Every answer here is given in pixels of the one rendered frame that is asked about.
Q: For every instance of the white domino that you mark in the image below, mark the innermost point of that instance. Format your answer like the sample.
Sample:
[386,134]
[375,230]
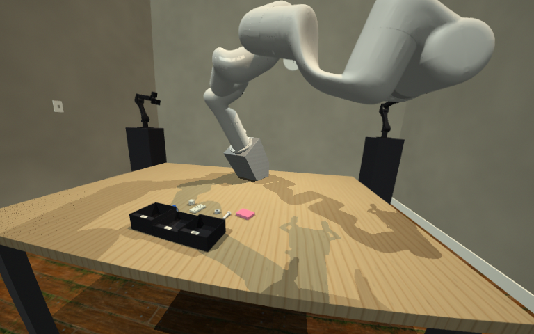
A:
[197,208]

